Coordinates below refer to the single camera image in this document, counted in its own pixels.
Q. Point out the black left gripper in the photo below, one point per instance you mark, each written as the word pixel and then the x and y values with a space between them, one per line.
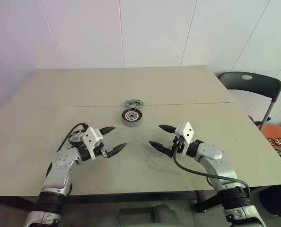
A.
pixel 100 150

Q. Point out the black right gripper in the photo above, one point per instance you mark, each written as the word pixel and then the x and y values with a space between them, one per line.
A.
pixel 179 147

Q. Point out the round motor stator housing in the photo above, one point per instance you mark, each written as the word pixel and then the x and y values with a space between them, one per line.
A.
pixel 131 119

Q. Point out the silver spoked rotor cover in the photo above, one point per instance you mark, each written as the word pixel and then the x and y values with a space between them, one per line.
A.
pixel 75 137

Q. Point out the small grey motor end cap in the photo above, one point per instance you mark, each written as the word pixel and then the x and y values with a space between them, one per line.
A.
pixel 133 103

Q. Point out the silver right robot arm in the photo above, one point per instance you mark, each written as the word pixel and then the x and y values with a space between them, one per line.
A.
pixel 216 160

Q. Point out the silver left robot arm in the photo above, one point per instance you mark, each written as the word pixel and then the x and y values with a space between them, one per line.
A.
pixel 60 170

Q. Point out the dark grey rounded shape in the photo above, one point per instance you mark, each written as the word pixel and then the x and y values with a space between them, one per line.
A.
pixel 165 212

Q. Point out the black folding chair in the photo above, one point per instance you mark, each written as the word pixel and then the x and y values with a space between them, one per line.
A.
pixel 256 85

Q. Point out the orange side surface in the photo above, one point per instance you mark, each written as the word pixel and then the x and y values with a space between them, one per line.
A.
pixel 276 132

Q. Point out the black bin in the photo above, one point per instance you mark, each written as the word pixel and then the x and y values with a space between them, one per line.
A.
pixel 275 201

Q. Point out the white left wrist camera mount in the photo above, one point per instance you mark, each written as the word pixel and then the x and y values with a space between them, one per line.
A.
pixel 90 139

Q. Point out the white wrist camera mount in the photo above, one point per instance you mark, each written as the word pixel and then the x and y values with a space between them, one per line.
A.
pixel 90 139
pixel 186 131

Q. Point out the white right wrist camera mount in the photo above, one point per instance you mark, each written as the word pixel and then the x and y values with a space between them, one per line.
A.
pixel 186 131

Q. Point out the black table frame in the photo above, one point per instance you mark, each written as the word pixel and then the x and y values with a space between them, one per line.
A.
pixel 131 195

